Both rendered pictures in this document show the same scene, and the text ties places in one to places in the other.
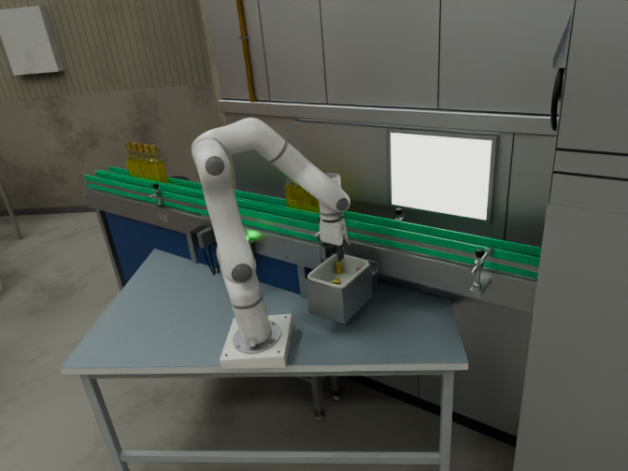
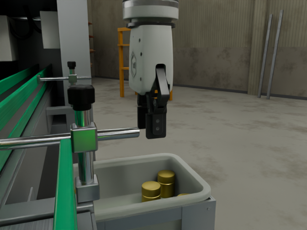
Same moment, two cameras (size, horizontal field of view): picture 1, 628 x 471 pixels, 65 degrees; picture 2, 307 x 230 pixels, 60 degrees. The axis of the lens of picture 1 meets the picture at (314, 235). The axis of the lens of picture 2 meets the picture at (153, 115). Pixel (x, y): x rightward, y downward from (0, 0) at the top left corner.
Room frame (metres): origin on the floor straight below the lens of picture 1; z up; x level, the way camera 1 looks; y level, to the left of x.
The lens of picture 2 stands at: (2.00, 0.18, 1.21)
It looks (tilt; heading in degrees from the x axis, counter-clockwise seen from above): 14 degrees down; 215
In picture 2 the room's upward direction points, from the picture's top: straight up
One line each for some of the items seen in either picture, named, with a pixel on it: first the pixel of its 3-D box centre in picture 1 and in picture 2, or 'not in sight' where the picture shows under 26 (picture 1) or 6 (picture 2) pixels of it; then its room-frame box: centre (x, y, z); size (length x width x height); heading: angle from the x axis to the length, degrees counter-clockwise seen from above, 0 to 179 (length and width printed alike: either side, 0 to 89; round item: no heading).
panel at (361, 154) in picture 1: (385, 167); not in sight; (1.96, -0.32, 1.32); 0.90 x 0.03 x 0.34; 52
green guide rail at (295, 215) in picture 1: (192, 197); not in sight; (2.45, 0.62, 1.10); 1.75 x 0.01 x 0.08; 52
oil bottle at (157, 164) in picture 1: (158, 169); not in sight; (2.68, 0.83, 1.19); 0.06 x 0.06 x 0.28; 52
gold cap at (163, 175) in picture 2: not in sight; (166, 183); (1.60, -0.07, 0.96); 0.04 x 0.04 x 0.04
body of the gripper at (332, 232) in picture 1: (332, 228); (150, 55); (1.65, -0.07, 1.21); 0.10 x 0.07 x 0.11; 51
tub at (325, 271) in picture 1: (339, 278); (131, 200); (1.69, -0.08, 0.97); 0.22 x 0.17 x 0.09; 142
